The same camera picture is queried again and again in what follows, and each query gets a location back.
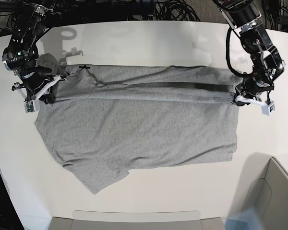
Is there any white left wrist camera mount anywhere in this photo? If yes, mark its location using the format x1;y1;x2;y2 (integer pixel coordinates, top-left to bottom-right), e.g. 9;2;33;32
231;95;275;116

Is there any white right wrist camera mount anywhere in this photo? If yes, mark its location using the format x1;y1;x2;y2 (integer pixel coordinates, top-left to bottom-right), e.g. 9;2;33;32
16;75;66;113

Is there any grey bin right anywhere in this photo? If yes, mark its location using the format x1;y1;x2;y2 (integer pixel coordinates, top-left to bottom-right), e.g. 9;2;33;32
224;157;288;230

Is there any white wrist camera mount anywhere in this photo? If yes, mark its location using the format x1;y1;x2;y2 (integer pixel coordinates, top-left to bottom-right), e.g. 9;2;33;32
231;95;275;116
16;75;66;113

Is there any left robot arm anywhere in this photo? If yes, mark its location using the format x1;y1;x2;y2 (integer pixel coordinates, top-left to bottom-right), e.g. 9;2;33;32
214;0;285;106

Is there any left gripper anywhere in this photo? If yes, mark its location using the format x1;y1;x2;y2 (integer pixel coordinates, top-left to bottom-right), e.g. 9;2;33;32
234;77;274;101

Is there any black cable bundle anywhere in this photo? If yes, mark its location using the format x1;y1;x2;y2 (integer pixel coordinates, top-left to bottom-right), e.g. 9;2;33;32
124;0;288;29

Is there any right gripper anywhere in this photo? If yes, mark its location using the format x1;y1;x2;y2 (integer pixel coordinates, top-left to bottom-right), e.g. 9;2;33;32
12;66;57;104

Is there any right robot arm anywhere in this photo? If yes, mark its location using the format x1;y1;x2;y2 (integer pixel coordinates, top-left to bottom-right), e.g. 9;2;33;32
2;0;59;105

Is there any grey T-shirt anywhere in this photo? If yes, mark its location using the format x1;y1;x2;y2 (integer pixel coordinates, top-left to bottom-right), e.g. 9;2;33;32
35;54;240;194

